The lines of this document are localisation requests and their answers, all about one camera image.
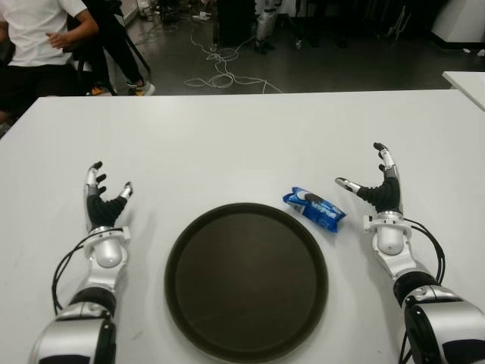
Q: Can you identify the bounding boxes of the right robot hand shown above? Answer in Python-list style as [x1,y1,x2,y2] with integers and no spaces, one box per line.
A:
[334,142,405,218]

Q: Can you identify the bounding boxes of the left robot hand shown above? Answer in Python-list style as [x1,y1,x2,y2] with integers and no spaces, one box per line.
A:
[81,161,134,232]

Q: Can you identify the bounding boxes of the blue Oreo cookie pack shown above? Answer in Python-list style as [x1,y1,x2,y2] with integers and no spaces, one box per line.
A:
[282,186,348,233]

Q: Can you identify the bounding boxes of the white side table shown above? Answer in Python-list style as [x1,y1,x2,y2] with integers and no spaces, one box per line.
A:
[442,70,485,115]

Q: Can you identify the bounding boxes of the black chair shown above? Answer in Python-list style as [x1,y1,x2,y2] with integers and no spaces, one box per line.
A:
[62,36,118,96]

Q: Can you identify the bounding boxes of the round dark brown tray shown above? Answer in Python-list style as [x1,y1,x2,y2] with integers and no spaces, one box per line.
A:
[164,202,330,359]

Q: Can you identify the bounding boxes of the standing person black trousers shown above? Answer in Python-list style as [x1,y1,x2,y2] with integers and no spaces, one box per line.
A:
[81,0,156,96]

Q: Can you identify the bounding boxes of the white counter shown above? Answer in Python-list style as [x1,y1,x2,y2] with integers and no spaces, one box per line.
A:
[431,0,485,42]

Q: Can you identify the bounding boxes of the seated person white shirt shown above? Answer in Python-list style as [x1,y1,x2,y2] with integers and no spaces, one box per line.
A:
[0,0,100,128]

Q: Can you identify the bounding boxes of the silver humanoid robot legs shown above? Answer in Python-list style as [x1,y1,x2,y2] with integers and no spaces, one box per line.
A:
[254,0,283,50]

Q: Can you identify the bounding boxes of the black cabinet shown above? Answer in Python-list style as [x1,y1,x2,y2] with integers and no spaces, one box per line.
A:
[217,0,261,45]

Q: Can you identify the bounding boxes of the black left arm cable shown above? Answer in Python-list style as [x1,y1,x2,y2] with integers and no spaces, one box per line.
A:
[52,234,94,315]

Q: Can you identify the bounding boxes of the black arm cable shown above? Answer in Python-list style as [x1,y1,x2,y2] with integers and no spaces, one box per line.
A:
[403,218,446,286]
[52,234,94,315]

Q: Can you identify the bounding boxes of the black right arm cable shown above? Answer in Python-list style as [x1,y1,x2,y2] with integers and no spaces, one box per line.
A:
[403,218,446,286]

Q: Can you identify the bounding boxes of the white floor cable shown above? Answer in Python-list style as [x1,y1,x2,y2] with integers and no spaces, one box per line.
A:
[183,26,283,94]

